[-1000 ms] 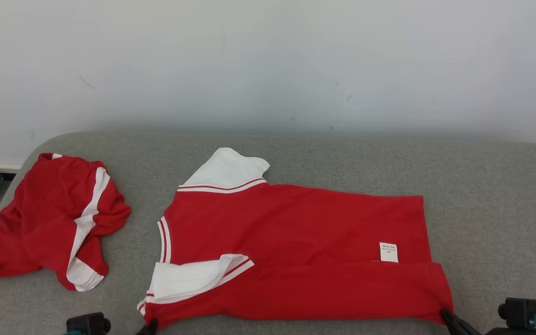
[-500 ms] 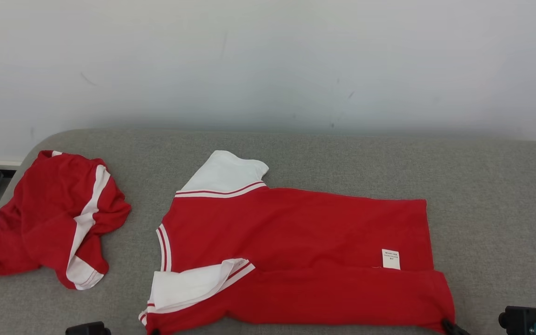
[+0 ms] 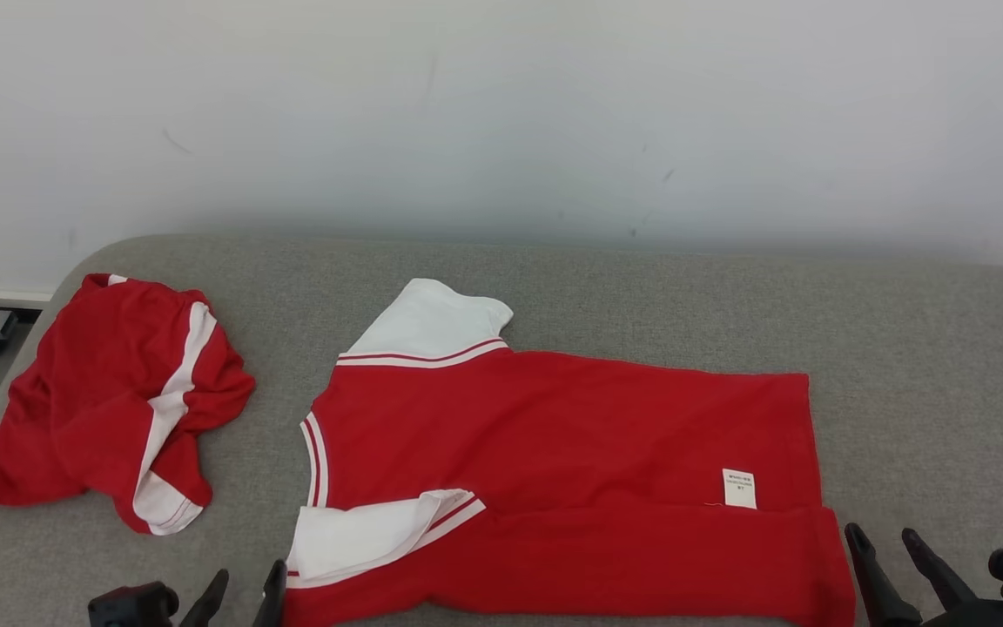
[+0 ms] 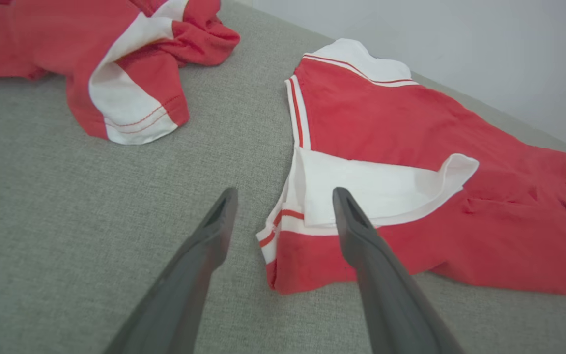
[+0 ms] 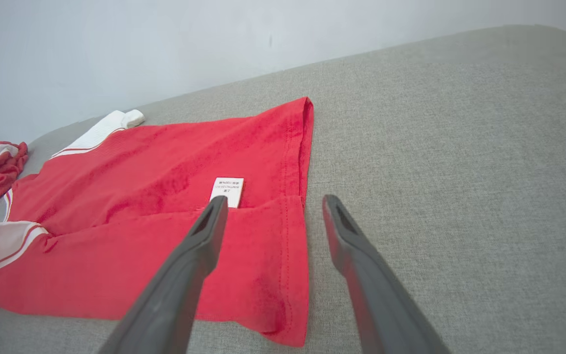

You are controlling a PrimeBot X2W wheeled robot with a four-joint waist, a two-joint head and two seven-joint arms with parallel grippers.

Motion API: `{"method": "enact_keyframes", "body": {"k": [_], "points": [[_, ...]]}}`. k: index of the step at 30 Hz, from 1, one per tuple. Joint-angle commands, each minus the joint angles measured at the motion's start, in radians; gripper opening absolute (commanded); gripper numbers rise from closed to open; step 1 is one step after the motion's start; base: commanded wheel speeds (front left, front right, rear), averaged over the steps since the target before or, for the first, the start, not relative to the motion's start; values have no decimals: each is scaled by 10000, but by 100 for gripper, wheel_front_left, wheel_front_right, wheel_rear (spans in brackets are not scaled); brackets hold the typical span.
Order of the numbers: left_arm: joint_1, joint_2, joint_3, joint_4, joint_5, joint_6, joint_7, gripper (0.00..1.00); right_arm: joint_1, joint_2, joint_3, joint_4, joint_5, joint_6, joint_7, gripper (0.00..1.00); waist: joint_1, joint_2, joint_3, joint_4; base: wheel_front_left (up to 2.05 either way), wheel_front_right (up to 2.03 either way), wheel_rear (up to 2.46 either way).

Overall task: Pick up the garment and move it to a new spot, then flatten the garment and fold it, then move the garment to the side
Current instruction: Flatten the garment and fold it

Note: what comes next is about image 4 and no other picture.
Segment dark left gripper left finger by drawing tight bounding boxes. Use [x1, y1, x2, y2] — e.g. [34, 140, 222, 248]
[104, 187, 239, 354]

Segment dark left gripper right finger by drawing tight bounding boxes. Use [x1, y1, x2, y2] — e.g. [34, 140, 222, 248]
[332, 187, 465, 354]

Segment red white sleeveless jersey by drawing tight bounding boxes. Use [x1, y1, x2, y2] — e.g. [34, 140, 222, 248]
[256, 38, 566, 298]

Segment red shorts with white stripe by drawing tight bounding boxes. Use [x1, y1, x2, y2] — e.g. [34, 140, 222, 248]
[0, 0, 241, 146]

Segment grey fabric sofa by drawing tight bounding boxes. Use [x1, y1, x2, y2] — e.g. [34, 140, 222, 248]
[0, 0, 566, 354]

